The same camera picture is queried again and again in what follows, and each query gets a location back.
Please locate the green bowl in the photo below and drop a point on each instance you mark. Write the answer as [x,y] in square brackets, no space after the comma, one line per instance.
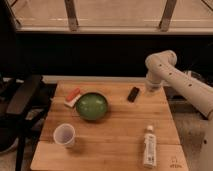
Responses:
[92,106]

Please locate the round metal dish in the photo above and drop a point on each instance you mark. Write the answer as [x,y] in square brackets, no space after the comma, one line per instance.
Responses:
[195,75]

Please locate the black eraser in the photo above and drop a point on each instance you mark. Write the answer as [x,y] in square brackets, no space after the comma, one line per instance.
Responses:
[133,94]

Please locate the translucent gripper tip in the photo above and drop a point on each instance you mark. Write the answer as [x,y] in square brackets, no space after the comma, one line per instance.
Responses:
[152,88]

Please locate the white tube bottle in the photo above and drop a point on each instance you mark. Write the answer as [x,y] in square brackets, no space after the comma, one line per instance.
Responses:
[150,142]

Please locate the translucent plastic cup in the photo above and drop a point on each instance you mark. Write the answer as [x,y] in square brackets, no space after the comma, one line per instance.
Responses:
[64,135]

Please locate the black office chair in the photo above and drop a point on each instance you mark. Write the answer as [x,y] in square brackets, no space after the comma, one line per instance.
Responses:
[22,106]

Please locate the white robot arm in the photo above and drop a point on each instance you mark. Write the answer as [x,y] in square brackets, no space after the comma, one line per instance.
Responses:
[161,67]

